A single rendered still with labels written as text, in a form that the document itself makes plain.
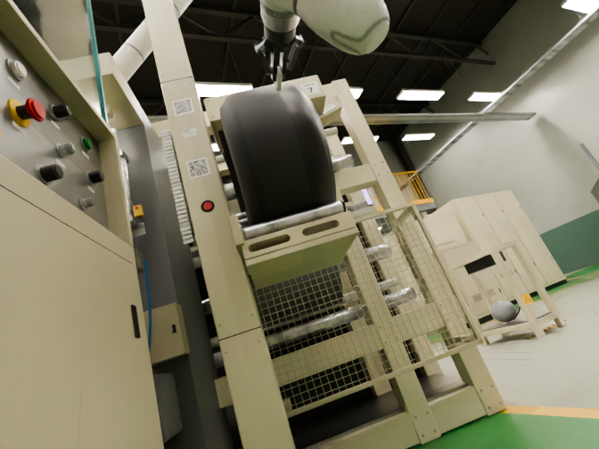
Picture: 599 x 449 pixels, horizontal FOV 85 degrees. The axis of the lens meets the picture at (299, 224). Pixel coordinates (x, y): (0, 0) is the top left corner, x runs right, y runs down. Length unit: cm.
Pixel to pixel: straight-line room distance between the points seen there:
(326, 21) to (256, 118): 46
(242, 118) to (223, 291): 54
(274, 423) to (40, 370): 66
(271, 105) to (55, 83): 55
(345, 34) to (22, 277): 63
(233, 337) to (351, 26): 84
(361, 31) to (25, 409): 72
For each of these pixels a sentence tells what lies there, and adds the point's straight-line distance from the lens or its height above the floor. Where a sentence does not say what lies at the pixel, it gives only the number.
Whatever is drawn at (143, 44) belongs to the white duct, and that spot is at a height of 229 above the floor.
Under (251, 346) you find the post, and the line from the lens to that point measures 103.
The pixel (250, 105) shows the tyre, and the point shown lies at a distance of 111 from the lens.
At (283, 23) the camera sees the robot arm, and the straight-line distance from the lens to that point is 83.
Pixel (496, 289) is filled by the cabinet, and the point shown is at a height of 39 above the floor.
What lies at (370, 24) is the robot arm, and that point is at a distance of 68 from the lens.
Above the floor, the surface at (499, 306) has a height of 29.
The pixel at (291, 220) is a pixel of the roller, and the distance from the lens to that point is 103.
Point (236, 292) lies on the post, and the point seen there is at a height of 74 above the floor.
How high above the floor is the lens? 52
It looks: 20 degrees up
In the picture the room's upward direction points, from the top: 19 degrees counter-clockwise
